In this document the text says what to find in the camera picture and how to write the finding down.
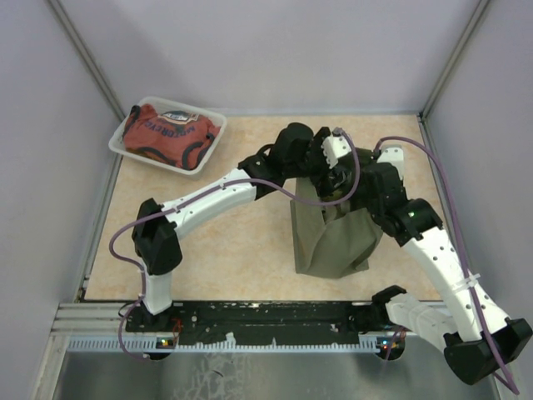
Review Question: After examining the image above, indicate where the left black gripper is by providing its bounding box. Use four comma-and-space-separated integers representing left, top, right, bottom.
285, 127, 348, 195

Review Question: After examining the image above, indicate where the olive green canvas bag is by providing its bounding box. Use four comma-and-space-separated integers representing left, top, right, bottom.
290, 200, 383, 279

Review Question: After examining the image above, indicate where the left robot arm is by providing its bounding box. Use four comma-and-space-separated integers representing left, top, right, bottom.
132, 122, 357, 331

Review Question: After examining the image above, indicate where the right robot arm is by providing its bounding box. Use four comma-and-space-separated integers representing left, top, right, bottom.
361, 162, 532, 385

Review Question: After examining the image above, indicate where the red printed t-shirt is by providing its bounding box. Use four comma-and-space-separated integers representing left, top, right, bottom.
122, 104, 220, 171

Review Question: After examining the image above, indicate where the white plastic basket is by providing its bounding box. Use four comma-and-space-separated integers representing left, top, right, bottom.
108, 96, 227, 178

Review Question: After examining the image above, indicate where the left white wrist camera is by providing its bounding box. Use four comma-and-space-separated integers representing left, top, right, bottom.
321, 129, 352, 169

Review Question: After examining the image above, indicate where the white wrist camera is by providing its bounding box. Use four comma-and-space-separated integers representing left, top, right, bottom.
376, 145, 405, 177
321, 129, 352, 169

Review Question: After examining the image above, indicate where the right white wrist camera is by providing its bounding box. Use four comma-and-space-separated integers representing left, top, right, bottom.
376, 145, 405, 177

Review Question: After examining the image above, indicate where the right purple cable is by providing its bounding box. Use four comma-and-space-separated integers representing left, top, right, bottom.
374, 136, 521, 395

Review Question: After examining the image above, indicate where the purple cable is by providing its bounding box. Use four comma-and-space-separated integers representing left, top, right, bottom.
374, 136, 521, 395
108, 127, 361, 362

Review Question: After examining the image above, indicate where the white slotted cable duct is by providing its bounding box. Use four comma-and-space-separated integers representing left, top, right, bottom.
66, 335, 401, 354

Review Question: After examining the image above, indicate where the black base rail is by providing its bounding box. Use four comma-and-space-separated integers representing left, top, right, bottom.
125, 301, 395, 346

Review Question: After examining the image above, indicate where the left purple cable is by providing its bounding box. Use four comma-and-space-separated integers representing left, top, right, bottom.
108, 127, 361, 362

